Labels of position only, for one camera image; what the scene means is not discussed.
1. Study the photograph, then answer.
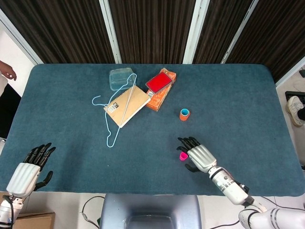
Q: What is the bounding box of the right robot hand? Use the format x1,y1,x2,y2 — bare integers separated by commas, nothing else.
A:
176,136,217,173

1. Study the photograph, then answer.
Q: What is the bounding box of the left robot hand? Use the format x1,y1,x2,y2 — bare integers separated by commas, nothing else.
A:
6,142,56,198

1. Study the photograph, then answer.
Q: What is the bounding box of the orange plastic cup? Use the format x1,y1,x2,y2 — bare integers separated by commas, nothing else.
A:
179,109,191,122

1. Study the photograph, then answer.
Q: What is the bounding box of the brown cardboard box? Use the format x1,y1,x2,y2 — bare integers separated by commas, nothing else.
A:
11,211,56,229

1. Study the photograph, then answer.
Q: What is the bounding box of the teal table cloth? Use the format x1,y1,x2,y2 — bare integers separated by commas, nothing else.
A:
0,63,303,197

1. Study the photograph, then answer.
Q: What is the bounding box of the orange cardboard box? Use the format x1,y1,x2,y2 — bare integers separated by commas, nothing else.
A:
145,68,177,112

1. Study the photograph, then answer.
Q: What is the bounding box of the grey robot torso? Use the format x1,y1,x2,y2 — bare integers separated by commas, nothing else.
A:
99,193,202,229

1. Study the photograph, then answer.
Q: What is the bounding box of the red pad in clear case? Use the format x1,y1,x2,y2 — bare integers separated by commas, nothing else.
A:
145,72,174,94

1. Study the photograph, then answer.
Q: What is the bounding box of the kraft spiral notebook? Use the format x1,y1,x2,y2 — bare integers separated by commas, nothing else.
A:
103,85,152,129

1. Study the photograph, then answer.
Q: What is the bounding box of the white sneaker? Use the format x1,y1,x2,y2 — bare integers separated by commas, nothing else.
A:
286,95,305,127

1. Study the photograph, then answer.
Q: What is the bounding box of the bystander in white shirt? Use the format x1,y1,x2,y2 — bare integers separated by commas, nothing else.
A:
0,60,22,140

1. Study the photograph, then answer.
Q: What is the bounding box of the clear plastic container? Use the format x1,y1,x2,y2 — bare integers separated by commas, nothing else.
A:
109,67,138,92

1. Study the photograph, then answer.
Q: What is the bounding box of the dark pleated screen panel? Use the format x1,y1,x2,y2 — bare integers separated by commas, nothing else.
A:
0,0,115,64
193,0,241,64
108,0,197,64
226,0,305,83

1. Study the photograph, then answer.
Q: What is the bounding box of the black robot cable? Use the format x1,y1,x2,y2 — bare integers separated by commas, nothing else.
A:
212,218,241,229

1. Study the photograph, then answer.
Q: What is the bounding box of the thin floor cable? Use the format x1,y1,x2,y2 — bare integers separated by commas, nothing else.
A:
81,195,106,225

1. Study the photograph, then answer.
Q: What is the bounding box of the light blue wire hanger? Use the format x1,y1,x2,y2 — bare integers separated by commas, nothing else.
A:
91,73,138,148

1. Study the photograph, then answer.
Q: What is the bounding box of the white screen frame post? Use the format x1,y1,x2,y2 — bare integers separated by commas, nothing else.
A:
0,9,43,65
99,0,122,64
183,0,210,64
221,0,246,64

